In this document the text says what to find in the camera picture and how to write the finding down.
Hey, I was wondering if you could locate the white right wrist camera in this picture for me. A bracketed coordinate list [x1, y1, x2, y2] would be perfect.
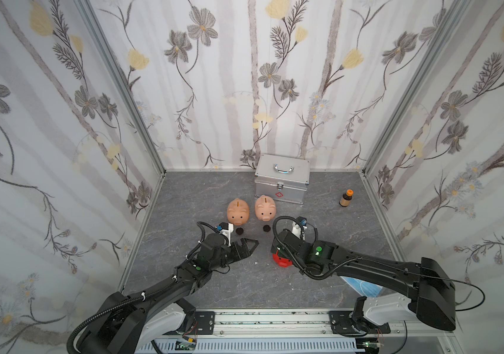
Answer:
[292, 217, 308, 240]

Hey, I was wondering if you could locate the small brown orange-capped bottle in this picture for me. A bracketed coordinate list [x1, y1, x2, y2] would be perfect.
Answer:
[340, 190, 354, 207]

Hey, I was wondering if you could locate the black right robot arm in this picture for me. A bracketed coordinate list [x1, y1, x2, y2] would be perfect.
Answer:
[272, 216, 459, 332]

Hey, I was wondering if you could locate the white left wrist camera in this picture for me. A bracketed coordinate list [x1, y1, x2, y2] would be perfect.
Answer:
[216, 222, 234, 246]

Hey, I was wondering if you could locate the blue face mask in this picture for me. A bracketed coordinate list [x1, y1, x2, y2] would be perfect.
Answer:
[341, 277, 383, 298]

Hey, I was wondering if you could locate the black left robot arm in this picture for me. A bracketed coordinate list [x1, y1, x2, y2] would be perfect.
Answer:
[66, 221, 259, 353]

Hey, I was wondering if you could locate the pink piggy bank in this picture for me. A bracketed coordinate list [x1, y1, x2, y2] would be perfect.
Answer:
[227, 199, 250, 227]
[255, 195, 277, 222]

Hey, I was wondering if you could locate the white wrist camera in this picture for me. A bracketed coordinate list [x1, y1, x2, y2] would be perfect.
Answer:
[292, 217, 308, 240]
[216, 222, 234, 246]

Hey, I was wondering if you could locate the red piggy bank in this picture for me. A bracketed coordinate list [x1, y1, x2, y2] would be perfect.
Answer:
[273, 255, 293, 268]

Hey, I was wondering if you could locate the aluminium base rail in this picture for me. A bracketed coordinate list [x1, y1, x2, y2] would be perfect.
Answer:
[87, 308, 456, 354]

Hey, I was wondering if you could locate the silver aluminium first aid case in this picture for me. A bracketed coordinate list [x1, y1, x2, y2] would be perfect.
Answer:
[254, 154, 310, 204]

